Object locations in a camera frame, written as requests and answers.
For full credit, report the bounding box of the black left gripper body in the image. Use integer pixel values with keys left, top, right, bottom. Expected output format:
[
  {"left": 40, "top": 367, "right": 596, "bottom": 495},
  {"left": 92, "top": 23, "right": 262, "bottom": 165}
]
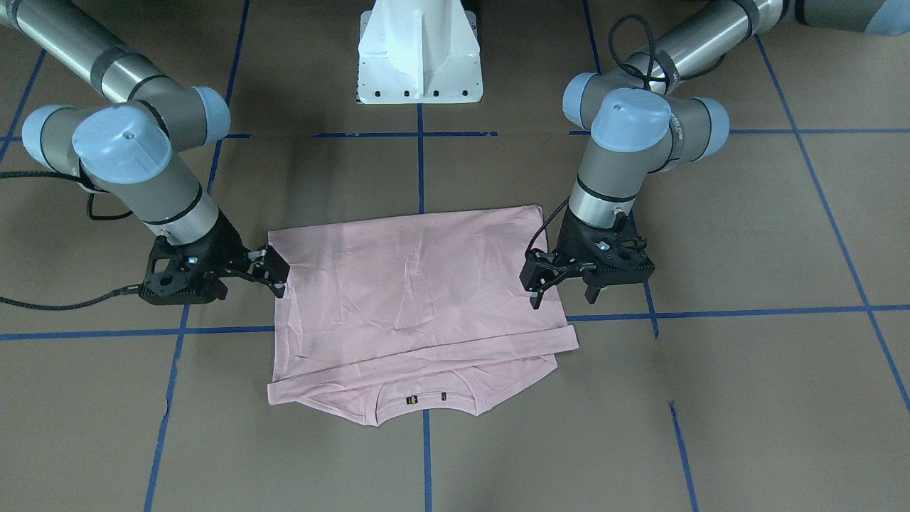
[{"left": 555, "top": 211, "right": 641, "bottom": 285}]

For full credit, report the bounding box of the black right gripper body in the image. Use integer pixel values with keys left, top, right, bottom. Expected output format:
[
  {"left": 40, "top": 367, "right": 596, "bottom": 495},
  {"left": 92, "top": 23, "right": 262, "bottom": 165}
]
[{"left": 188, "top": 210, "right": 250, "bottom": 285}]

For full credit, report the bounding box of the pink Snoopy t-shirt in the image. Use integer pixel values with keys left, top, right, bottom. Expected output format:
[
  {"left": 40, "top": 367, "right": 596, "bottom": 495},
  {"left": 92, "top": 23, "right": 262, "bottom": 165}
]
[{"left": 267, "top": 205, "right": 579, "bottom": 427}]

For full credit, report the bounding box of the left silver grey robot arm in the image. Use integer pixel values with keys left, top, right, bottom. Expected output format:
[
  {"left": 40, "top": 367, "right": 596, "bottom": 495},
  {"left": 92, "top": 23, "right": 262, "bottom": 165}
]
[{"left": 520, "top": 1, "right": 909, "bottom": 309}]

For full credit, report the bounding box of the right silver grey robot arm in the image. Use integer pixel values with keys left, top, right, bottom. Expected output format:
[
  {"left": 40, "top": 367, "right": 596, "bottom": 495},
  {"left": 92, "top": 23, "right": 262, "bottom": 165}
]
[{"left": 2, "top": 1, "right": 289, "bottom": 305}]

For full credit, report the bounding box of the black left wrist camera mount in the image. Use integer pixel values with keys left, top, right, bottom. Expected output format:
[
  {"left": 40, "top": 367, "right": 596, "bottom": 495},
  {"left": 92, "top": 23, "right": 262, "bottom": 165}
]
[{"left": 586, "top": 237, "right": 656, "bottom": 287}]

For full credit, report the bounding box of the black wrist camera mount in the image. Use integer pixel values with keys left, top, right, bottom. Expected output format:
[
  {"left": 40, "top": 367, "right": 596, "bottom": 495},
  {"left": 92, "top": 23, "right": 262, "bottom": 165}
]
[
  {"left": 586, "top": 237, "right": 656, "bottom": 287},
  {"left": 139, "top": 235, "right": 228, "bottom": 306}
]

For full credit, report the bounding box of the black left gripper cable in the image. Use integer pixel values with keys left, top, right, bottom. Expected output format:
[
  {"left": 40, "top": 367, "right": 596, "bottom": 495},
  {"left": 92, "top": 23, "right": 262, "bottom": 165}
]
[{"left": 526, "top": 13, "right": 726, "bottom": 260}]

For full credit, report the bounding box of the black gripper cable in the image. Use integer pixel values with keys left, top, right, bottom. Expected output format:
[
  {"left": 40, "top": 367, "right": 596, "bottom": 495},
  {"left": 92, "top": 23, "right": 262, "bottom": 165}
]
[
  {"left": 526, "top": 13, "right": 726, "bottom": 260},
  {"left": 0, "top": 169, "right": 154, "bottom": 311}
]

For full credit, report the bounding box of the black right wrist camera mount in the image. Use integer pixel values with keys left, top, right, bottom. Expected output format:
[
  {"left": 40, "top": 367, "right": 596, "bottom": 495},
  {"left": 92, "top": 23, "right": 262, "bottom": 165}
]
[{"left": 139, "top": 235, "right": 228, "bottom": 306}]

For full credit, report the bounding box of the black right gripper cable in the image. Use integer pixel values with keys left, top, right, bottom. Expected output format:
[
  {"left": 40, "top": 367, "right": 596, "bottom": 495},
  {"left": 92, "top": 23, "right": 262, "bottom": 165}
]
[{"left": 0, "top": 169, "right": 154, "bottom": 311}]

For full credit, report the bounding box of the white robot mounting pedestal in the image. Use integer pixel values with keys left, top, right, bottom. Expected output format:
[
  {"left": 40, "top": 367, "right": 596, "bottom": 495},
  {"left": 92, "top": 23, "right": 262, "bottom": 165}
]
[{"left": 355, "top": 1, "right": 484, "bottom": 105}]

